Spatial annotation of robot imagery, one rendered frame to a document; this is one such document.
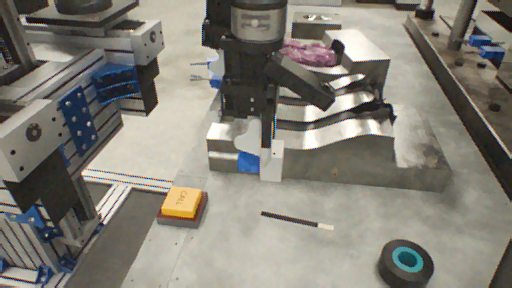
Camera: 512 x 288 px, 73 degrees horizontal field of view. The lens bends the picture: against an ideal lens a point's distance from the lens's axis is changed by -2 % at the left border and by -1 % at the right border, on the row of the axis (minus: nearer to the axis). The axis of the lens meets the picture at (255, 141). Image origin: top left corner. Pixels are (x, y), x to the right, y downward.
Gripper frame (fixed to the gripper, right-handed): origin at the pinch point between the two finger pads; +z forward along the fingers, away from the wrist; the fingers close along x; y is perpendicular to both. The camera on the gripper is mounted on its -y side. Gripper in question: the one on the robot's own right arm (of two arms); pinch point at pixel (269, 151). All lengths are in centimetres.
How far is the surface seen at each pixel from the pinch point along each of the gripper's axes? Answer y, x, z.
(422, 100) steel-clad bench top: -41, -50, 15
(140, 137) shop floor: 95, -123, 95
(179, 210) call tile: 15.8, 5.5, 11.4
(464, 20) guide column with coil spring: -64, -97, 4
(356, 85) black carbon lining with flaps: -17.5, -30.6, 1.8
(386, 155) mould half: -22.3, -10.0, 6.3
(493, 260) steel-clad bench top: -39.6, 5.9, 14.8
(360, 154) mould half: -17.3, -9.9, 6.6
